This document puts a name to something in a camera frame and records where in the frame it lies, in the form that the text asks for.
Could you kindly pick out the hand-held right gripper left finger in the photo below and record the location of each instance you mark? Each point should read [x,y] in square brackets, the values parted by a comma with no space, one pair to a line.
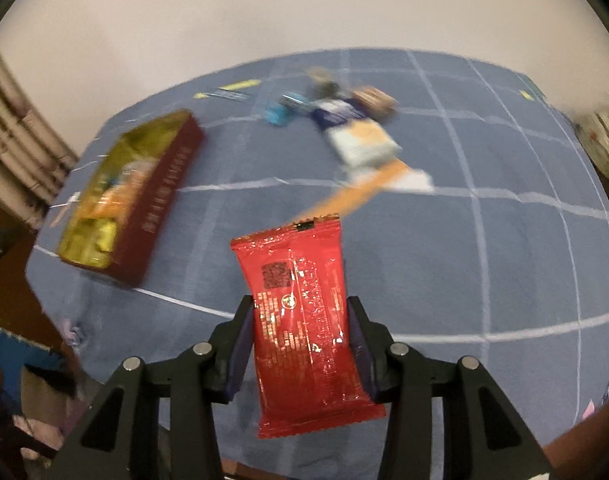
[237,360]

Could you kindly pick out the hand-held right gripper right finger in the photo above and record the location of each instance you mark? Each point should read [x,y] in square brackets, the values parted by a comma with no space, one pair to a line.
[362,357]

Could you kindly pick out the red snack packet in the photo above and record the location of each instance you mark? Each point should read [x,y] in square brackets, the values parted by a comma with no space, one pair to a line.
[299,320]

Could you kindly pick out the dark red tin box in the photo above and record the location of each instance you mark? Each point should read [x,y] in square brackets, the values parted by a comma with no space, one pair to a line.
[159,195]

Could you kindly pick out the yellow orange snack packet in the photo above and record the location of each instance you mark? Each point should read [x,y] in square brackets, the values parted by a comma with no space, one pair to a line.
[92,238]

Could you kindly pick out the clear pack of orange cookies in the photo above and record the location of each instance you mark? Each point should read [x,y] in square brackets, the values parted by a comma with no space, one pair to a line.
[115,192]

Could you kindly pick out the light blue snack packet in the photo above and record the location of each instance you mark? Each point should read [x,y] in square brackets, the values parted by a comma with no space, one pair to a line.
[367,146]

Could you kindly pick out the dark blue snack packet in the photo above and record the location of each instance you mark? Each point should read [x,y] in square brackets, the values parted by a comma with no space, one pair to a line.
[337,112]

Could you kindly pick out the blue candy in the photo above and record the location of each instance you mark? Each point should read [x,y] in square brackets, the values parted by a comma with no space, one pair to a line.
[280,110]

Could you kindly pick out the blue checked tablecloth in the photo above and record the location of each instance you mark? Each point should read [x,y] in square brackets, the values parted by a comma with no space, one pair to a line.
[459,270]

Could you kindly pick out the orange paper strip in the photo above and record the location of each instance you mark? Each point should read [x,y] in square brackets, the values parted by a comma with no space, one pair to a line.
[359,195]

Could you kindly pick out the white paper piece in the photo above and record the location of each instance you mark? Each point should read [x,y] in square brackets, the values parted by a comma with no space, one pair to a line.
[417,179]

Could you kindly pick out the blue cloth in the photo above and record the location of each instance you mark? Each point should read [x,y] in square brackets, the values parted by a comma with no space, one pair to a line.
[14,360]

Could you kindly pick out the orange and white stick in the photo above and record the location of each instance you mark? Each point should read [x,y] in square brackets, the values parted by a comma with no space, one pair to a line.
[67,206]

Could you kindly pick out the beige curtain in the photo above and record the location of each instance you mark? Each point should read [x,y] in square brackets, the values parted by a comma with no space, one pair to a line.
[14,130]

